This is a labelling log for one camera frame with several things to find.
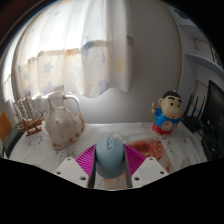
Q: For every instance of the white wall shelf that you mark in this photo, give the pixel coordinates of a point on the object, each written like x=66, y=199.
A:
x=203, y=56

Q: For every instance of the orange wooden chair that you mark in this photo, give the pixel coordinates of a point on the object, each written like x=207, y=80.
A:
x=5, y=125

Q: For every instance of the black router with antennas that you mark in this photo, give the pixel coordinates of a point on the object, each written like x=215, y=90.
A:
x=193, y=123

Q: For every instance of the large white conch shell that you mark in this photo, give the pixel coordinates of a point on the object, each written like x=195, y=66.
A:
x=63, y=128

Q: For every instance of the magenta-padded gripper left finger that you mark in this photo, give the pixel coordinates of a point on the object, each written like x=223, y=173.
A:
x=85, y=160

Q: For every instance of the black box device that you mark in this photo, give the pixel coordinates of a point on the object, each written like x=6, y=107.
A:
x=210, y=146

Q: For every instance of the white printed tablecloth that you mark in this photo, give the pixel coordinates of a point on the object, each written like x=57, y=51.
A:
x=100, y=131

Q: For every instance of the wooden model sailing ship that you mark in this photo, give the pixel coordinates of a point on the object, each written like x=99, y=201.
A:
x=30, y=125

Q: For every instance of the black computer monitor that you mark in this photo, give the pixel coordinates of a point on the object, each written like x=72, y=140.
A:
x=215, y=106

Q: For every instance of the light blue computer mouse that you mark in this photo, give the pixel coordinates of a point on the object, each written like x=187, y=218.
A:
x=110, y=158

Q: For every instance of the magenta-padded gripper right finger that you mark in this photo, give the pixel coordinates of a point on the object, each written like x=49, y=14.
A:
x=135, y=160

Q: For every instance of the white star print curtain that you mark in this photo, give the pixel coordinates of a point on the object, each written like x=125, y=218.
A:
x=73, y=43

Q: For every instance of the cartoon boy figure clock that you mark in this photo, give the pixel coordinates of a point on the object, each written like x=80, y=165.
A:
x=166, y=115

